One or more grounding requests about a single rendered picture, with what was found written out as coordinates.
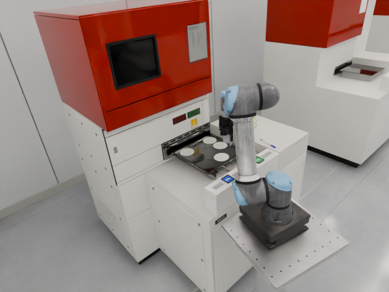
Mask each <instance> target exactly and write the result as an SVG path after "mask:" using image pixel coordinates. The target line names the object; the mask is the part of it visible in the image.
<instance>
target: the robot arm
mask: <svg viewBox="0 0 389 292"><path fill-rule="evenodd" d="M279 99H280V92H279V91H278V89H277V88H276V87H275V86H274V85H272V84H270V83H266V82H259V83H251V84H246V85H236V86H230V87H228V88H227V89H226V90H224V91H222V92H221V116H219V127H220V128H219V131H220V134H221V136H224V137H222V139H223V142H224V143H229V145H230V146H231V145H232V142H233V128H234V140H235V147H236V159H237V172H238V173H237V175H236V176H235V181H232V187H233V192H234V195H235V198H236V202H237V204H238V205H239V206H248V205H257V204H262V203H264V204H263V206H262V212H261V214H262V218H263V219H264V220H265V221H266V222H267V223H269V224H271V225H275V226H285V225H288V224H289V223H291V222H292V220H293V216H294V212H293V208H292V205H291V197H292V189H293V186H292V179H291V178H290V176H289V175H287V174H286V173H284V172H281V171H270V172H268V173H267V174H266V177H263V178H261V176H260V174H259V173H257V169H256V153H255V139H254V123H253V120H254V118H255V117H256V111H260V110H266V109H268V108H271V107H273V106H275V105H276V104H277V103H278V101H279Z"/></svg>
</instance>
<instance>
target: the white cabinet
mask: <svg viewBox="0 0 389 292"><path fill-rule="evenodd" d="M306 153H307V152H306V151H305V152H304V153H302V154H301V155H300V156H298V157H297V158H296V159H294V160H293V161H291V162H290V163H289V164H287V165H286V166H284V167H283V168H282V169H280V170H279V171H281V172H284V173H286V174H287V175H289V176H290V178H291V179H292V186H293V189H292V197H291V198H292V199H293V200H294V201H296V202H297V203H299V199H300V192H301V187H302V180H303V172H304V164H305V160H306ZM146 182H147V185H148V191H149V197H150V200H151V206H152V212H153V218H154V221H155V227H156V233H157V238H158V242H159V248H160V249H161V250H162V251H163V252H164V253H165V254H166V255H167V256H168V257H169V258H170V259H171V260H172V261H173V262H174V263H175V264H176V265H177V266H178V267H179V269H180V270H181V271H182V272H183V273H184V274H185V275H186V276H187V277H188V278H189V279H190V280H191V281H192V282H193V283H194V284H195V285H196V286H197V287H198V288H199V289H200V290H201V291H202V292H226V291H227V290H228V289H230V288H231V287H232V286H233V285H234V284H235V283H236V282H237V281H238V280H239V279H240V278H241V277H242V276H243V275H244V274H245V273H246V272H247V271H248V270H250V269H251V268H252V267H253V265H252V264H251V263H250V262H249V261H248V260H247V258H246V257H245V256H244V254H243V253H242V252H241V251H240V250H239V249H238V248H237V246H236V243H235V242H234V240H233V239H232V238H231V237H230V236H229V235H228V234H227V232H226V231H225V230H224V229H223V228H222V225H223V224H224V223H225V222H226V221H227V220H229V219H230V218H232V217H233V216H234V215H235V214H236V213H238V212H239V211H240V209H239V205H238V204H237V202H236V203H235V204H233V205H231V206H230V207H229V208H227V209H226V210H225V211H223V212H222V213H221V214H219V215H218V216H216V217H215V218H213V219H212V220H211V221H210V222H208V221H207V220H205V219H204V218H203V217H202V216H200V215H199V214H197V213H196V212H195V211H194V210H192V209H191V208H190V207H188V206H187V205H186V204H184V203H183V202H181V201H180V200H179V199H178V198H176V197H175V196H174V195H172V194H171V193H169V192H168V191H167V190H166V189H164V188H163V187H162V186H161V185H159V184H158V183H157V182H155V181H154V180H152V179H151V178H150V177H148V176H147V175H146Z"/></svg>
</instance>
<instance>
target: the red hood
mask: <svg viewBox="0 0 389 292"><path fill-rule="evenodd" d="M33 13H34V14H35V15H34V17H35V20H36V23H37V26H38V30H39V33H40V35H41V38H42V42H43V45H44V48H45V51H46V54H47V57H48V60H49V63H50V67H51V69H52V73H53V76H54V79H55V81H56V85H57V88H58V92H59V94H60V97H61V101H63V102H64V103H66V104H67V105H69V106H70V107H72V108H73V109H74V110H76V111H78V112H79V113H80V114H82V115H83V116H85V117H86V118H87V119H89V120H91V121H92V122H94V123H95V124H96V125H98V126H99V127H101V128H102V129H104V130H105V131H107V132H110V131H113V130H115V129H118V128H120V127H123V126H125V125H128V124H131V123H133V122H136V121H138V120H141V119H144V118H146V117H149V116H151V115H154V114H156V113H159V112H162V111H164V110H167V109H169V108H172V107H175V106H177V105H180V104H183V103H185V102H187V101H190V100H193V99H195V98H198V97H201V96H203V95H205V94H209V93H211V92H212V76H211V49H210V21H209V5H208V0H126V1H117V2H107V3H98V4H92V5H83V6H73V7H68V8H58V9H49V10H39V11H34V12H33Z"/></svg>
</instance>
